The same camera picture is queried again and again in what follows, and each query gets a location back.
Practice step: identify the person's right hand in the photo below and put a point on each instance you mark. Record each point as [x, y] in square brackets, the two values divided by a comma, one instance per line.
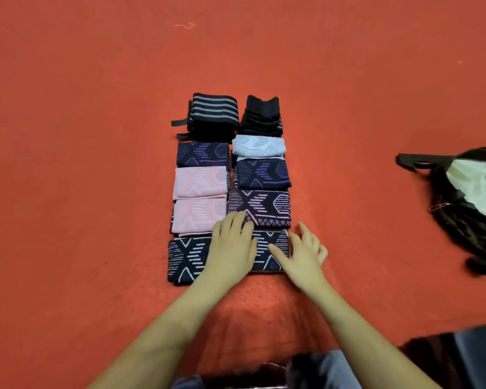
[306, 263]

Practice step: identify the single black white-lined sock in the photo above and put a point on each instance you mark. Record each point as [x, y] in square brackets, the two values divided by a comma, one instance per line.
[186, 259]

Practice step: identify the person's pale blue clothing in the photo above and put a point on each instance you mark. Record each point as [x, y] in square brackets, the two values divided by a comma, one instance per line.
[324, 370]

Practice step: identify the single pale blue-white sock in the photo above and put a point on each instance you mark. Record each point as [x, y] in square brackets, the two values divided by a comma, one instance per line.
[259, 146]

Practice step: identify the dark grey seat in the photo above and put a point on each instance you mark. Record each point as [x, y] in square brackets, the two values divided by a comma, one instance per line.
[479, 356]

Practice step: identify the single purple black sock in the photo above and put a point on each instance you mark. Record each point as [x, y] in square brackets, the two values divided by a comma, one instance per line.
[263, 208]

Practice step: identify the single pale pink sock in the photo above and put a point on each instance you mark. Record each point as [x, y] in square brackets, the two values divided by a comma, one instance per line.
[196, 216]
[200, 182]

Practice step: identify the person's left hand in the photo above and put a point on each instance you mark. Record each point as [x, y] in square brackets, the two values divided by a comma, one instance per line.
[231, 251]

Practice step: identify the person's right forearm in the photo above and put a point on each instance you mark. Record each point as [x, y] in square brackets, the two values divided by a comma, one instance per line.
[364, 340]

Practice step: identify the single navy blue-lined sock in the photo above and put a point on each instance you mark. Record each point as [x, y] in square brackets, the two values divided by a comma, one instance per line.
[202, 154]

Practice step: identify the single black white-patterned sock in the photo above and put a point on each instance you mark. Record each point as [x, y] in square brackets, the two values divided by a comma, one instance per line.
[271, 243]

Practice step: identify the single navy striped sock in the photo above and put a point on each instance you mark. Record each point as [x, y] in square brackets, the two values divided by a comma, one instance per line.
[263, 172]

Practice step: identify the person's left forearm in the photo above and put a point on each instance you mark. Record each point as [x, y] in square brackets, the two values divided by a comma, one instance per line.
[158, 344]

